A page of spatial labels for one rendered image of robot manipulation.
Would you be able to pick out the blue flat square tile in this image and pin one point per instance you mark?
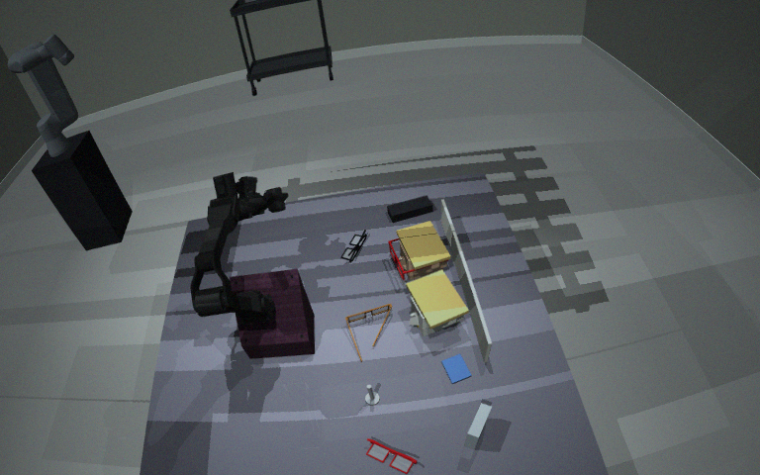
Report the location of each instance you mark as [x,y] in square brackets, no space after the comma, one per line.
[456,369]

